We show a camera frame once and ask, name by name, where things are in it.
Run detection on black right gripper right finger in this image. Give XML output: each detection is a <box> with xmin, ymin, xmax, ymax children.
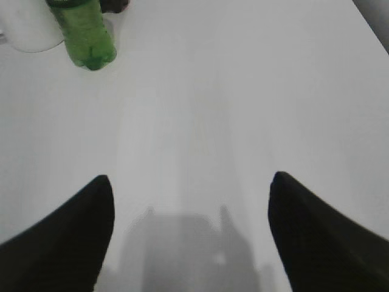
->
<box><xmin>267</xmin><ymin>172</ymin><xmax>388</xmax><ymax>291</ymax></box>

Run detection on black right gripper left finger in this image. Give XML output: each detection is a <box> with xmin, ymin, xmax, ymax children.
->
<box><xmin>1</xmin><ymin>175</ymin><xmax>115</xmax><ymax>291</ymax></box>

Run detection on green soda bottle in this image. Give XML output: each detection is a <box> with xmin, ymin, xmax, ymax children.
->
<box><xmin>46</xmin><ymin>0</ymin><xmax>117</xmax><ymax>71</ymax></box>

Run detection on white paper cup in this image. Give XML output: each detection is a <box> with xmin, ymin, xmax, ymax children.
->
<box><xmin>1</xmin><ymin>0</ymin><xmax>63</xmax><ymax>53</ymax></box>

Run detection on dark cola bottle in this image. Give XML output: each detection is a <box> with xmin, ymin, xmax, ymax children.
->
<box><xmin>100</xmin><ymin>0</ymin><xmax>130</xmax><ymax>13</ymax></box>

